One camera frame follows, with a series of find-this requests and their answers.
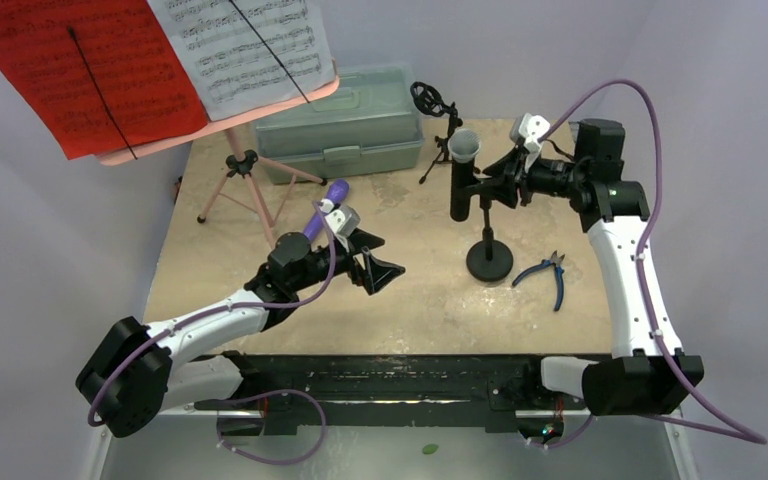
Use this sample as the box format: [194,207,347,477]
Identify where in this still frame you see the red sheet music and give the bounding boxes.
[0,1,208,160]

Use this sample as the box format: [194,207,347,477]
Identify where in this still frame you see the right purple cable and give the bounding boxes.
[526,79,768,452]

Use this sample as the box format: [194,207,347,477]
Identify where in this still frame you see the black desktop mic stand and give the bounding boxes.
[450,179,513,283]

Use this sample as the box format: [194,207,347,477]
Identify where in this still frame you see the green plastic storage box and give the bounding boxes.
[251,63,425,179]

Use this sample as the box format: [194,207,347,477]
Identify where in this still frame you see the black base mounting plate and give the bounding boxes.
[194,353,588,444]

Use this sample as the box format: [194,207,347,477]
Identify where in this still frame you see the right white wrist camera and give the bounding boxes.
[509,113,551,171]

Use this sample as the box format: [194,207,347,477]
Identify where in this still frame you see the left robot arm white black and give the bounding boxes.
[75,229,406,438]

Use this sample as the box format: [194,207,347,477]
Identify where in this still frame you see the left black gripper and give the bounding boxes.
[290,227,403,293]

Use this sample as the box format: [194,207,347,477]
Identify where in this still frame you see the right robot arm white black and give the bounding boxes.
[449,114,704,416]

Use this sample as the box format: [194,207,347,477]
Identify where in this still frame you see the blue handled pliers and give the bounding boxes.
[511,250,565,312]

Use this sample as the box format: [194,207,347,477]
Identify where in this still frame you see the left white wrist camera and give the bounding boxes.
[324,205,360,241]

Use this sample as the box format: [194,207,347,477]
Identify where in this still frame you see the small green leaf piece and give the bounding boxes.
[421,444,439,455]

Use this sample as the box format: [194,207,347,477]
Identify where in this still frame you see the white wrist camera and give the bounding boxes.
[324,205,360,241]
[509,113,551,171]

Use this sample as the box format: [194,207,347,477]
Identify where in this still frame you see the purple toy microphone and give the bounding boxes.
[302,179,350,242]

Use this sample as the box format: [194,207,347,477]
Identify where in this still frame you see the black silver microphone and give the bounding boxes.
[448,128,481,222]

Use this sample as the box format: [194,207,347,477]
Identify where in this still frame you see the pink music stand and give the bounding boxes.
[96,77,340,246]

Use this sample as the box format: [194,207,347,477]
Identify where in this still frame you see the black tripod mic stand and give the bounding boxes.
[410,80,482,185]

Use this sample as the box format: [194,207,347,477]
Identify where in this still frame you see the aluminium frame rail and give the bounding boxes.
[82,406,699,479]

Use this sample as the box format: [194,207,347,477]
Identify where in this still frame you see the white sheet music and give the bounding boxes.
[149,0,336,121]

